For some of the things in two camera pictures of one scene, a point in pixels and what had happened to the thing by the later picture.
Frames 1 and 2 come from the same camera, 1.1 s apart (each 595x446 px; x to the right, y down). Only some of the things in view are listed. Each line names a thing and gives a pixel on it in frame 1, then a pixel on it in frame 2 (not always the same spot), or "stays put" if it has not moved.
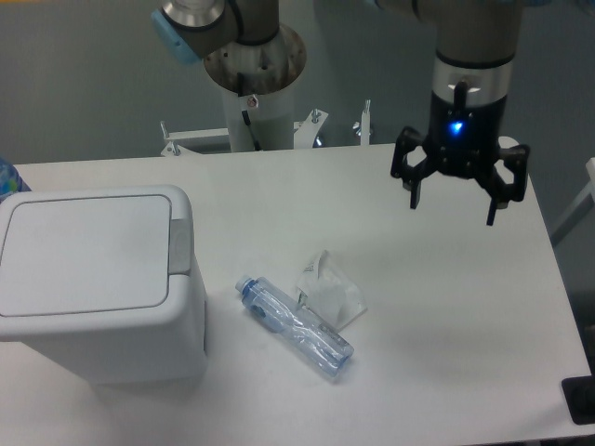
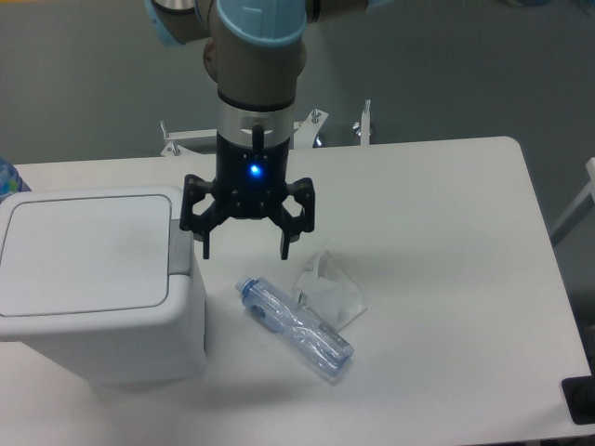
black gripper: (464, 142) to (251, 182)
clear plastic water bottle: (281, 312) stays put
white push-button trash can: (102, 279) stays put
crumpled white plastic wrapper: (325, 292) stays put
